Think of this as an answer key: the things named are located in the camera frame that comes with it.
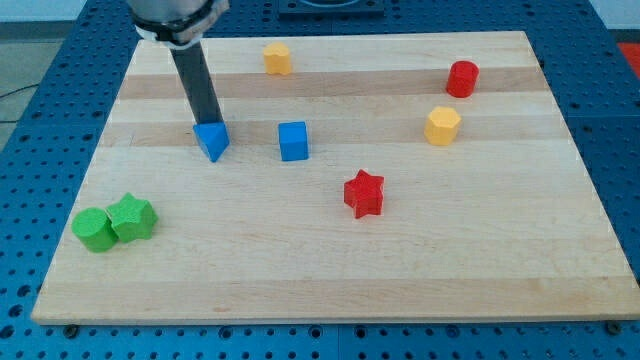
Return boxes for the red star block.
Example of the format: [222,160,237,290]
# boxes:
[343,169,384,219]

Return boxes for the blue cube block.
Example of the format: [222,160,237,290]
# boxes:
[278,121,309,161]

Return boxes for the light wooden board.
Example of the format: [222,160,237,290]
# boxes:
[32,31,639,325]

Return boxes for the blue triangle block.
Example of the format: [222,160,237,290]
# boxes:
[193,122,230,162]

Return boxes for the yellow heart block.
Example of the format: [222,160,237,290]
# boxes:
[263,42,292,75]

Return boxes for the yellow hexagon block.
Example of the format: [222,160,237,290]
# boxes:
[424,106,461,146]

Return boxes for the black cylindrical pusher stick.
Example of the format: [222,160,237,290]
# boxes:
[171,42,223,124]

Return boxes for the red cylinder block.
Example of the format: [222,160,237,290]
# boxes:
[446,60,479,98]

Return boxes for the green star block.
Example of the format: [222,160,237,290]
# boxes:
[106,193,158,243]

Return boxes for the green cylinder block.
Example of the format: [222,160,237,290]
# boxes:
[71,207,118,253]

